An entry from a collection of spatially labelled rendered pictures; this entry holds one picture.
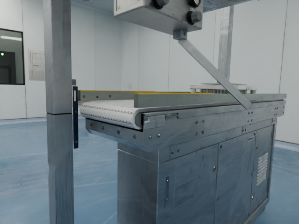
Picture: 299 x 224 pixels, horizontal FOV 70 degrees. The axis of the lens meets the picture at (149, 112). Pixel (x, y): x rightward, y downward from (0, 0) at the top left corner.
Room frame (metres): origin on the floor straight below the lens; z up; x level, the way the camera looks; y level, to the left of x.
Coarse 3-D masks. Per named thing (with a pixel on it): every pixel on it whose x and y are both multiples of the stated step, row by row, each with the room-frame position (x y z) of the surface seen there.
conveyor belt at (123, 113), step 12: (84, 108) 0.65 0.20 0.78; (96, 108) 0.60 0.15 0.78; (108, 108) 0.57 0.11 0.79; (120, 108) 0.54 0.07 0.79; (132, 108) 0.51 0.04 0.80; (144, 108) 0.51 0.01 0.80; (156, 108) 0.54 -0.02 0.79; (168, 108) 0.58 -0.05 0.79; (180, 108) 0.62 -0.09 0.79; (108, 120) 0.56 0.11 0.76; (120, 120) 0.52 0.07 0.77; (132, 120) 0.49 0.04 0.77
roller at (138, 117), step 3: (138, 114) 0.49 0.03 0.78; (141, 114) 0.50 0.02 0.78; (135, 117) 0.49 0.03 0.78; (138, 117) 0.49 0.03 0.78; (141, 117) 0.50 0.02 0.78; (135, 120) 0.49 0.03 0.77; (138, 120) 0.49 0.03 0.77; (141, 120) 0.50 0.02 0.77; (135, 123) 0.50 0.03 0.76; (138, 123) 0.49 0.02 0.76; (141, 123) 0.50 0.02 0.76
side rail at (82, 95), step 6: (78, 96) 0.68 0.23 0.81; (84, 96) 0.68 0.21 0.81; (90, 96) 0.69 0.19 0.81; (96, 96) 0.71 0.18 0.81; (102, 96) 0.72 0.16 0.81; (108, 96) 0.74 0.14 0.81; (114, 96) 0.76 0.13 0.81; (120, 96) 0.78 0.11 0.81; (126, 96) 0.80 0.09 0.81; (132, 96) 0.82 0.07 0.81
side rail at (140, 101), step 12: (144, 96) 0.49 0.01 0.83; (156, 96) 0.52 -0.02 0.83; (168, 96) 0.55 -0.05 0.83; (180, 96) 0.59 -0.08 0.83; (192, 96) 0.63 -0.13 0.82; (204, 96) 0.68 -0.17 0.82; (216, 96) 0.73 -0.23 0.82; (228, 96) 0.80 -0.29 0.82; (252, 96) 0.97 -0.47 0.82; (264, 96) 1.10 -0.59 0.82; (276, 96) 1.25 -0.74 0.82
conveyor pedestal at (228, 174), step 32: (256, 128) 1.17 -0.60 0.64; (128, 160) 0.69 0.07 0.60; (160, 160) 0.60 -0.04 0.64; (192, 160) 0.74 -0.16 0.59; (224, 160) 0.92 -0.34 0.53; (256, 160) 1.23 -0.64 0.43; (128, 192) 0.69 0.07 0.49; (160, 192) 0.60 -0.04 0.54; (192, 192) 0.74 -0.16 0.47; (224, 192) 0.94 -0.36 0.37; (256, 192) 1.26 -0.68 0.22
